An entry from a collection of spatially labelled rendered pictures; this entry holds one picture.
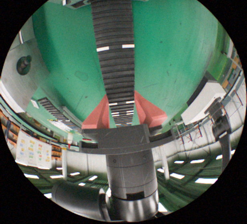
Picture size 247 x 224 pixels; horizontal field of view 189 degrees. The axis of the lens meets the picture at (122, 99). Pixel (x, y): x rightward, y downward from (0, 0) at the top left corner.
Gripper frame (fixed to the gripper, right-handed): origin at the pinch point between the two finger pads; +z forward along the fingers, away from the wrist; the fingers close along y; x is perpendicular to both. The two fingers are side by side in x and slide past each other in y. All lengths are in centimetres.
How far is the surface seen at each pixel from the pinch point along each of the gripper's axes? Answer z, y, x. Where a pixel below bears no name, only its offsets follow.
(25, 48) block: -0.2, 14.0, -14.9
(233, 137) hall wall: -304, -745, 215
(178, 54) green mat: 3.1, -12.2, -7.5
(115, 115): -0.5, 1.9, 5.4
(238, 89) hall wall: -41, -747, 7
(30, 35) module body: 1.8, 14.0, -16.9
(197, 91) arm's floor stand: 4.8, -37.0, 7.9
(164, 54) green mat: 3.1, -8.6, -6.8
